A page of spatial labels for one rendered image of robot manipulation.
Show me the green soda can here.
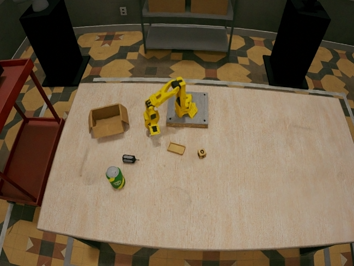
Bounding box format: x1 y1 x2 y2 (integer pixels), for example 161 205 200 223
106 166 125 189

